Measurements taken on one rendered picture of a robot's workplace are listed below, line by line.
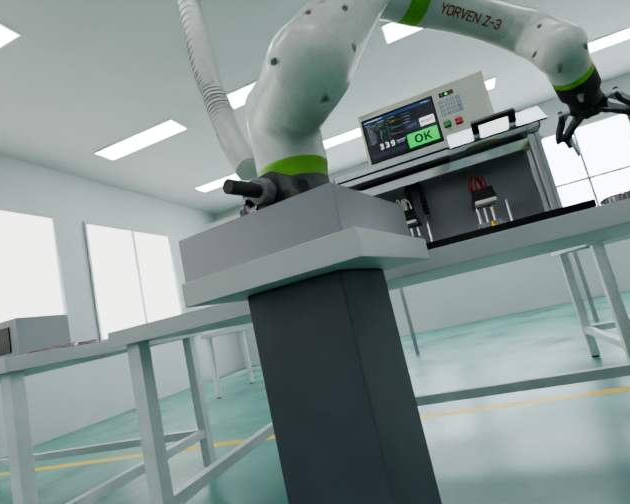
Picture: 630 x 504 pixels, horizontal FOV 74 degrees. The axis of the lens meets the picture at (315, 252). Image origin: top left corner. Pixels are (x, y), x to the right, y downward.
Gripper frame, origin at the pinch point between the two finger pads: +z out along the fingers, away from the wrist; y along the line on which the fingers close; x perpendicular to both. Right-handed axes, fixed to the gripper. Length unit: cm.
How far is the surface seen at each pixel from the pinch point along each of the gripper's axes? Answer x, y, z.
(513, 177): 9.2, -28.7, 11.8
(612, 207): -32.1, -0.7, -14.7
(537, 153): 4.3, -16.9, -0.2
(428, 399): -50, -95, 65
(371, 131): 21, -62, -26
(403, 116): 24, -51, -23
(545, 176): -2.2, -16.8, 3.5
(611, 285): 15, -26, 121
